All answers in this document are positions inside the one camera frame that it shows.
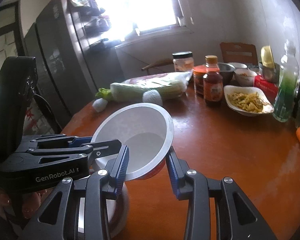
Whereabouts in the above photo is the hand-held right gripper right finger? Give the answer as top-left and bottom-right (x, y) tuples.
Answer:
(165, 146), (278, 240)

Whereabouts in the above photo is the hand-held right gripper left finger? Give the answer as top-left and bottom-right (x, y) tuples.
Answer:
(20, 145), (130, 240)

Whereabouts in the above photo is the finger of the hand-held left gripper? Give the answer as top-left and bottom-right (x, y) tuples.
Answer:
(22, 134), (93, 150)
(27, 140), (122, 167)

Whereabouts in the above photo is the white paper bowl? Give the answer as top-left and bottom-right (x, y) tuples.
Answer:
(91, 102), (174, 180)
(76, 185), (131, 240)

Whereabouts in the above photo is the person's left hand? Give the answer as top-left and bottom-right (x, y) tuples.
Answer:
(0, 183), (42, 217)

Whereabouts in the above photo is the white foam net fruit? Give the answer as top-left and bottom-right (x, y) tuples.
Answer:
(92, 99), (107, 112)
(142, 89), (163, 105)

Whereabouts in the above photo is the green leafy vegetable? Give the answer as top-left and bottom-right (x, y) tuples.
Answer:
(95, 87), (114, 101)

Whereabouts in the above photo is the wrapped napa cabbage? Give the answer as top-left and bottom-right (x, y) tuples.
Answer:
(110, 71), (193, 102)

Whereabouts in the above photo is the dark grey refrigerator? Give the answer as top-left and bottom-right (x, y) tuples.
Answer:
(24, 0), (118, 128)

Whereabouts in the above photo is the brown sauce bottle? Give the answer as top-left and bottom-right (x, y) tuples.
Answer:
(203, 55), (224, 107)

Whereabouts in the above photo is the red-lidded sauce jar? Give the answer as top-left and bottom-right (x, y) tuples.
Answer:
(192, 65), (208, 97)

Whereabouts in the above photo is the white dish with food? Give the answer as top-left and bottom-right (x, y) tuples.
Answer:
(223, 85), (275, 117)

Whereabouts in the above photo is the black-lidded glass jar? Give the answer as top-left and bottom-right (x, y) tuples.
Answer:
(172, 51), (194, 72)

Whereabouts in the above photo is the small steel bowl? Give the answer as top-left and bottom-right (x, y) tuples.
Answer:
(217, 62), (235, 85)

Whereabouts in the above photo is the white ceramic bowl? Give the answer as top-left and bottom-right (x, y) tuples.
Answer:
(234, 69), (258, 87)
(227, 62), (248, 70)

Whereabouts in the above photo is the black framed glass door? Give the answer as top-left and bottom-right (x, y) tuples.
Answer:
(0, 0), (28, 85)

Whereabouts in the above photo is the red box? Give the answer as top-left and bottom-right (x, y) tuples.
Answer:
(254, 75), (280, 97)

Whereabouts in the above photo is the wooden chair back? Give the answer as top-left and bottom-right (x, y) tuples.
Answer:
(220, 42), (258, 65)

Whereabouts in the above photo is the steel cup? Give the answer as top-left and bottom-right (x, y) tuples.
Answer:
(258, 61), (280, 83)

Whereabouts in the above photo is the green liquid plastic bottle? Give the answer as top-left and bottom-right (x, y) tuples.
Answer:
(272, 39), (300, 123)

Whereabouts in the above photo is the bright window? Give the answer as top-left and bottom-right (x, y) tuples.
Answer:
(90, 0), (193, 40)

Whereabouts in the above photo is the yellow plastic lid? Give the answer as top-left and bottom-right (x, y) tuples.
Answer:
(260, 45), (275, 68)

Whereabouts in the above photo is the black wire shelf rack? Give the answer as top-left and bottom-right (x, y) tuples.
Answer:
(67, 0), (110, 48)

